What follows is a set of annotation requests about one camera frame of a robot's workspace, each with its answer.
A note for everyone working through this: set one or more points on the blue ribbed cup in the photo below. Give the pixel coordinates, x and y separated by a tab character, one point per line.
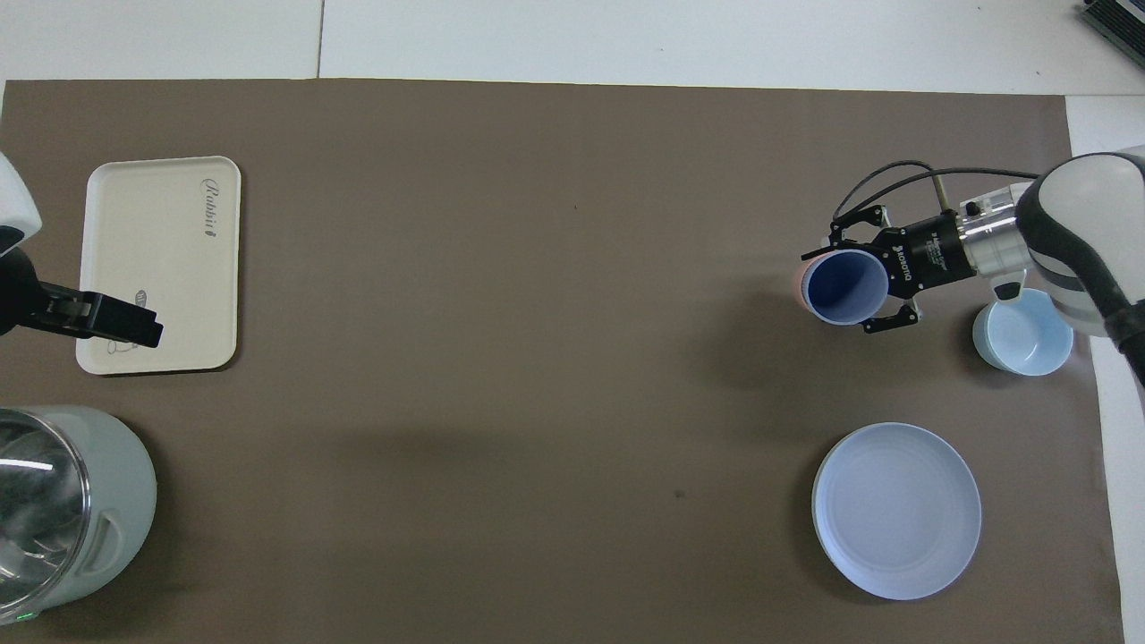
845	286

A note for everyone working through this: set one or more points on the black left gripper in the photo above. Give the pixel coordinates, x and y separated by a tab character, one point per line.
16	291

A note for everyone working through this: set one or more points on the grey striped box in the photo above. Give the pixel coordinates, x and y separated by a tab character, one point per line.
1118	27

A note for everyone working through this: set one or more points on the light blue bowl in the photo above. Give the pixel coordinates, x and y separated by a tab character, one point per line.
1024	335

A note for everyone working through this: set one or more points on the pale blue round plate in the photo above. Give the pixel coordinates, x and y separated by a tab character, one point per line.
896	510

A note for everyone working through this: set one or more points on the pale green glass-lid kettle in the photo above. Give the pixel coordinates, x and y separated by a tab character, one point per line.
72	505

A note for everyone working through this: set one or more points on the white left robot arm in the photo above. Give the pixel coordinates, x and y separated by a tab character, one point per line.
11	201

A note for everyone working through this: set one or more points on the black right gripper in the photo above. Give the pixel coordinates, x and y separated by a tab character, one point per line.
930	255

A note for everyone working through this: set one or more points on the brown table mat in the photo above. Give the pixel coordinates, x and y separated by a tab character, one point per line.
537	358

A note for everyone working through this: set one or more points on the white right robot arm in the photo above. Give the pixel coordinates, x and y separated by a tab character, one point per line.
1073	224

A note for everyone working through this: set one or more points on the pink cup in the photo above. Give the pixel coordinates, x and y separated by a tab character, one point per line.
798	282

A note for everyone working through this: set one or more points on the cream rabbit print tray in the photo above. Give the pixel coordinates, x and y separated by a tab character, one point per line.
152	241

